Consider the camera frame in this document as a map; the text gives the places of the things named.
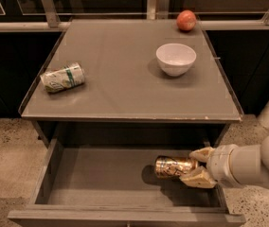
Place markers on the metal railing with glass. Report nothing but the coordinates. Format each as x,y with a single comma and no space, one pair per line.
56,15

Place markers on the red apple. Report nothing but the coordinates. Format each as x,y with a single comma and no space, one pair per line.
186,20

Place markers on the white ceramic bowl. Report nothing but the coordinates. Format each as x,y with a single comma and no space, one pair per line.
175,59

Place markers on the green white soda can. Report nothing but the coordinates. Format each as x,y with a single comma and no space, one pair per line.
65,78

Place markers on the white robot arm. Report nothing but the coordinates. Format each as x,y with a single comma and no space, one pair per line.
250,164

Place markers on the grey cabinet counter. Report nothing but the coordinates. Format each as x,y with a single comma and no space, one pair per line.
123,82

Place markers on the orange gold soda can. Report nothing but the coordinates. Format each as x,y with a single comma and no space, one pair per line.
173,167

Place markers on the open grey top drawer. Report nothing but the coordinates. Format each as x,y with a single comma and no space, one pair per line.
115,186

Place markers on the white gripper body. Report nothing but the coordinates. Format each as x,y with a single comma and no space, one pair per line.
219,165

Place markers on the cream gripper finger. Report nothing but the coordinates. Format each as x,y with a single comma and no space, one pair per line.
202,154
199,178

